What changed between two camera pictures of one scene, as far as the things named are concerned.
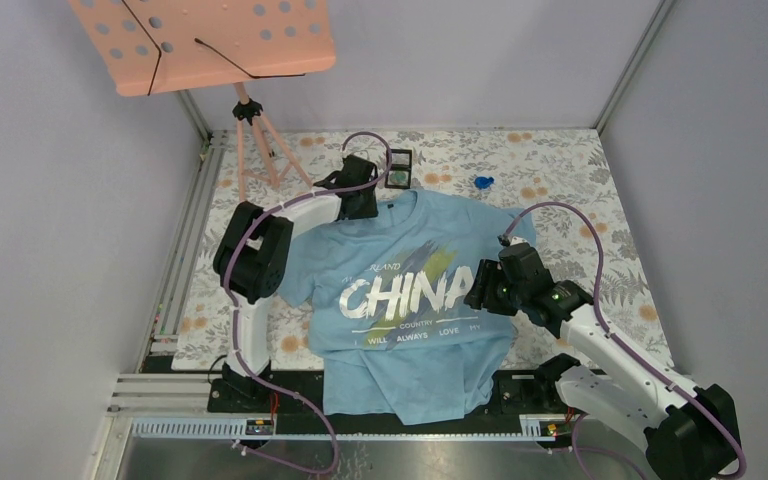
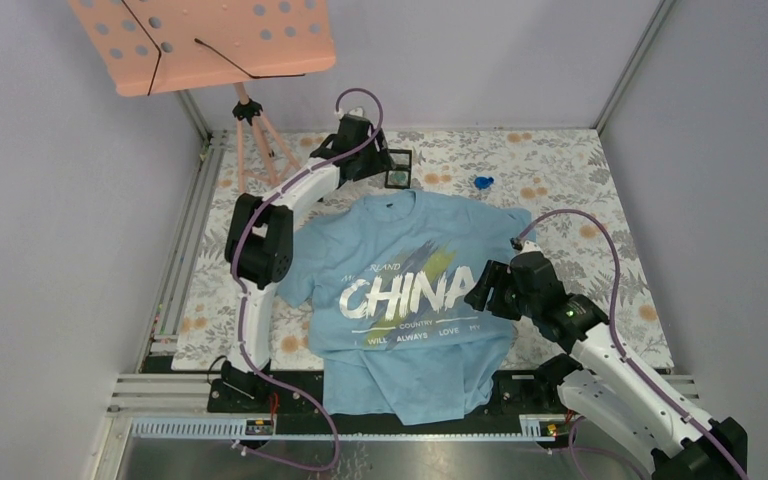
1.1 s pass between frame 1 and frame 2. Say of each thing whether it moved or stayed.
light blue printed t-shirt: stayed
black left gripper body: moved
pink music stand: stayed
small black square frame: stayed
